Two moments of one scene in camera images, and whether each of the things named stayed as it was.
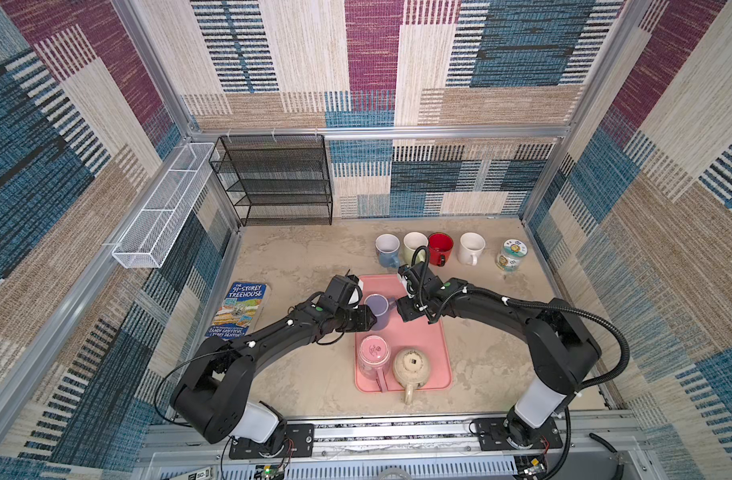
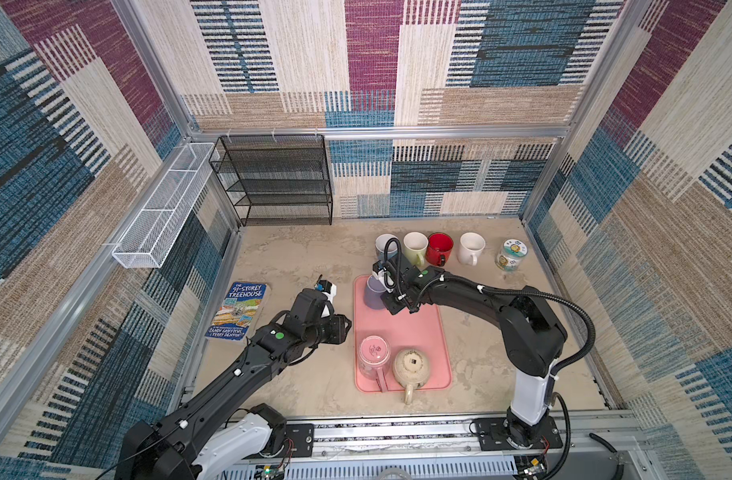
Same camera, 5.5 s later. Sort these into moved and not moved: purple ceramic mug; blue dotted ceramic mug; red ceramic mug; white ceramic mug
Moved: purple ceramic mug
Not moved: blue dotted ceramic mug; white ceramic mug; red ceramic mug
